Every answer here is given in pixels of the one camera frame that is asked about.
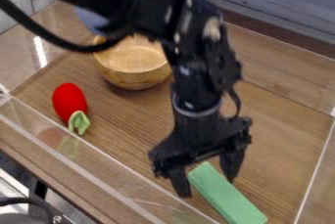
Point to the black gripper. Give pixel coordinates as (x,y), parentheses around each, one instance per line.
(201,135)

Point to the green rectangular block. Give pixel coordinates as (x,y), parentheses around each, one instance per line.
(233,206)

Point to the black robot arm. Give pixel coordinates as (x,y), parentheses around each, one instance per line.
(188,28)

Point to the light wooden bowl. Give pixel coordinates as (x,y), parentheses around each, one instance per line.
(134,64)

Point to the red felt strawberry toy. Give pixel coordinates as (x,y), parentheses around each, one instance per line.
(69,106)

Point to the clear acrylic front barrier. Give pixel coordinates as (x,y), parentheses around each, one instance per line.
(96,183)

